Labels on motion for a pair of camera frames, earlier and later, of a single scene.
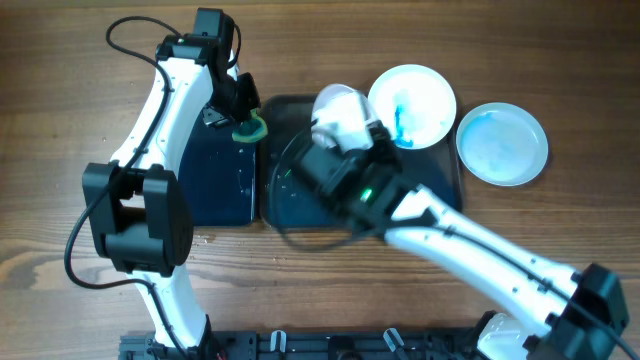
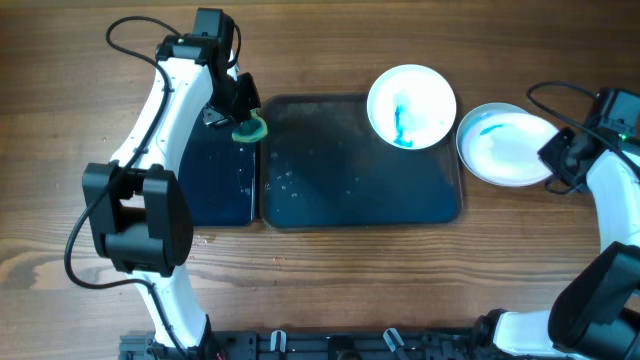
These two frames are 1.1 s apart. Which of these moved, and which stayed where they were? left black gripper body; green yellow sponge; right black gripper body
Moved: right black gripper body
Stayed: green yellow sponge; left black gripper body
